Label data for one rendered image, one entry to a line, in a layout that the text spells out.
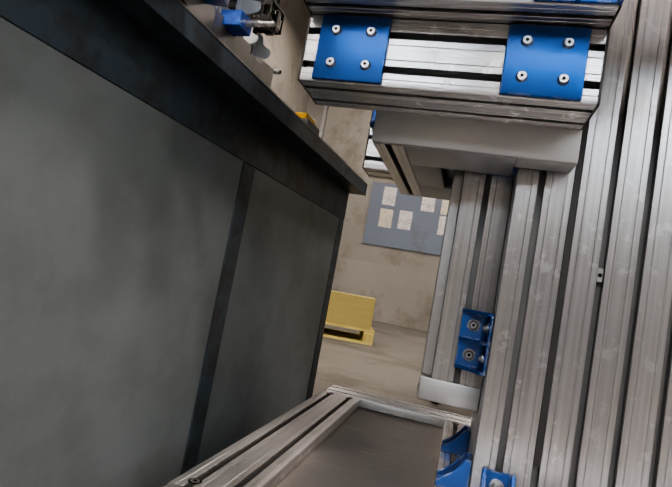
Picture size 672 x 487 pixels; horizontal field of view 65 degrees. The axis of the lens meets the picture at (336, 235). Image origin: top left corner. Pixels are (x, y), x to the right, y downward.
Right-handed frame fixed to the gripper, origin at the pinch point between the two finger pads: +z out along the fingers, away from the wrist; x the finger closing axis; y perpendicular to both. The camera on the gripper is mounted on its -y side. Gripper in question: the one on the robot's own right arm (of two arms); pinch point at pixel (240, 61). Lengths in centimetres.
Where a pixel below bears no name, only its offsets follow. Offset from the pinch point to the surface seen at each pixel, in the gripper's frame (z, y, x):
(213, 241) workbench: 44, 16, -23
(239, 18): 6.3, 17.4, -31.3
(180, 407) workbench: 74, 16, -23
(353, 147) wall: -179, -202, 720
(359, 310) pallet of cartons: 67, -49, 345
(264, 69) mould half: 7.8, 14.5, -14.1
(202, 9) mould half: 12, 20, -45
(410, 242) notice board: -36, -82, 725
